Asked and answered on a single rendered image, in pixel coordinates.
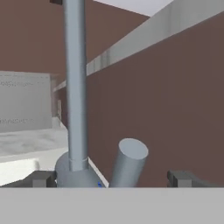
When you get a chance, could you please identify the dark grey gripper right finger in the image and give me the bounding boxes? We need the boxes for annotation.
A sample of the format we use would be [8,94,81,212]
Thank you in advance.
[166,170,221,188]

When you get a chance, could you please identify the grey faucet handle lever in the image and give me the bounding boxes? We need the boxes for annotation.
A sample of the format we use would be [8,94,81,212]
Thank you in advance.
[108,137,150,188]

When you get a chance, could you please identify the grey tall cabinet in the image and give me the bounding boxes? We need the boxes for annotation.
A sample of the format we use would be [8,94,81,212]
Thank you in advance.
[0,70,60,134]

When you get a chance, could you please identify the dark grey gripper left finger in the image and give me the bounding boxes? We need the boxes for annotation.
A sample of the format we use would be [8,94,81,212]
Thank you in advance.
[8,171,57,188]

